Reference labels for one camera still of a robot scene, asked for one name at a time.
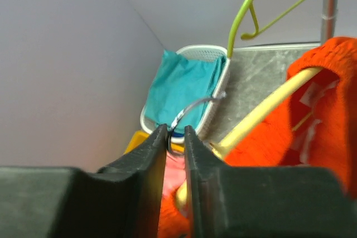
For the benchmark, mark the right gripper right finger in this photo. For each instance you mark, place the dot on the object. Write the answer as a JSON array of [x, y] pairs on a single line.
[[225, 201]]

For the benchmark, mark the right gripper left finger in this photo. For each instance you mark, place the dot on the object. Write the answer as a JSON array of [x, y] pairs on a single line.
[[121, 199]]

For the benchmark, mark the yellow hanger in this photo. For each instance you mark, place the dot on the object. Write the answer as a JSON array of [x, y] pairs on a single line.
[[176, 201]]

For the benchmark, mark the orange shorts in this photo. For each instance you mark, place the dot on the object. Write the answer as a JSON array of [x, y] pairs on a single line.
[[313, 127]]

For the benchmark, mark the pink patterned shorts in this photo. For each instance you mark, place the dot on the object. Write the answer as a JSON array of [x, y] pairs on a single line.
[[174, 175]]

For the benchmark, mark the teal folded shorts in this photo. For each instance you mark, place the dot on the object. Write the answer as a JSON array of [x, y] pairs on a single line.
[[178, 83]]

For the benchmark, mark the green hanger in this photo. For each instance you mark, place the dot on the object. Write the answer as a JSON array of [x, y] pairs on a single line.
[[248, 6]]

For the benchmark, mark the yellow plastic tray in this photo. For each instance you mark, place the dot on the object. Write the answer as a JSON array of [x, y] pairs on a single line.
[[139, 137]]

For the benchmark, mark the white perforated basket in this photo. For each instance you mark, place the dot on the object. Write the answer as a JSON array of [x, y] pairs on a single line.
[[200, 116]]

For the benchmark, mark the silver clothes rack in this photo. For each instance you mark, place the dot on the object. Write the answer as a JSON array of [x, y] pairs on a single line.
[[328, 19]]

